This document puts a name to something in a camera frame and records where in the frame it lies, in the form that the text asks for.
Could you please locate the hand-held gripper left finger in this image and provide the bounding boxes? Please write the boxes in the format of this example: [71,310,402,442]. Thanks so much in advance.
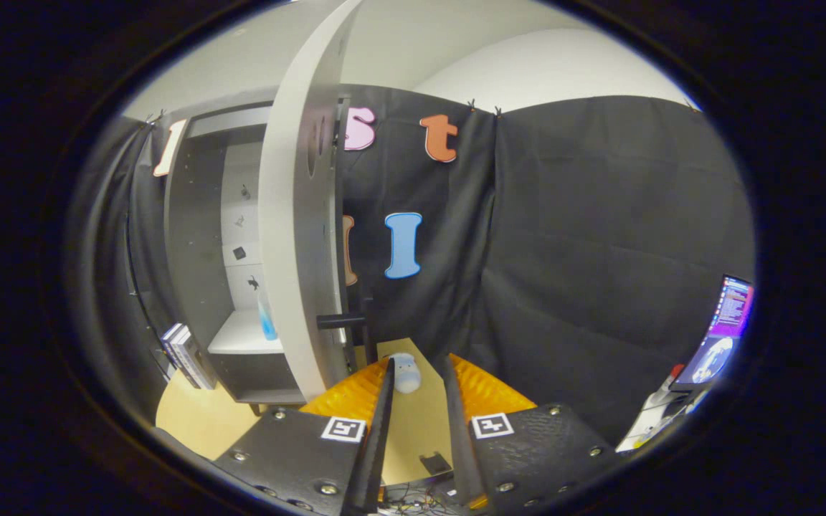
[212,356,396,515]

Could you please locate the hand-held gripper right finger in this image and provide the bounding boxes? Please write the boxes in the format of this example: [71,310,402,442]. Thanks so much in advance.
[444,353,625,513]

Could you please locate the black door handle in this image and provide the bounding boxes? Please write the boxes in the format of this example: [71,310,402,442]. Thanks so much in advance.
[316,294,378,373]

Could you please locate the clear bottle with blue liquid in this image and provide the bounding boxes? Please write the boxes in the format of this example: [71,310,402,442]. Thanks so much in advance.
[257,287,279,341]

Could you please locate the white cabinet door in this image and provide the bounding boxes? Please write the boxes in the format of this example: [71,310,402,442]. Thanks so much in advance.
[257,0,365,402]

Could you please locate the small white rounded object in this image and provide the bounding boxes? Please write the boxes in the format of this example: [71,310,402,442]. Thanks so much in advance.
[388,351,422,395]

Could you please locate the pale blue cover book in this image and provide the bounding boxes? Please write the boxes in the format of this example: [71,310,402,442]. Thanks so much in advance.
[176,330,219,391]

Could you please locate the white side desk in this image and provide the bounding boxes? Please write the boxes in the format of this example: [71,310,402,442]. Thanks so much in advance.
[615,387,704,454]

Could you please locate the white spine book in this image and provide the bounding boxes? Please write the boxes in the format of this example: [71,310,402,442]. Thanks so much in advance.
[167,326,202,388]

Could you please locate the dark blue book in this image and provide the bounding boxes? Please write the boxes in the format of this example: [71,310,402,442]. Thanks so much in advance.
[160,322,188,373]

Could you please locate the black backdrop cloth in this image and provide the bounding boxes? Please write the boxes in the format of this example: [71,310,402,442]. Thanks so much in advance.
[65,85,756,449]

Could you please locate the computer monitor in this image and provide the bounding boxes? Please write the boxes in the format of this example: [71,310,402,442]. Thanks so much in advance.
[668,274,755,393]

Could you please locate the grey cabinet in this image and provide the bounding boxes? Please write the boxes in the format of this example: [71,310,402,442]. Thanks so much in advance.
[163,100,356,416]

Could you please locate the tangled cables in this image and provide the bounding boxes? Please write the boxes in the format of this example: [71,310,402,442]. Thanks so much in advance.
[377,482,460,515]

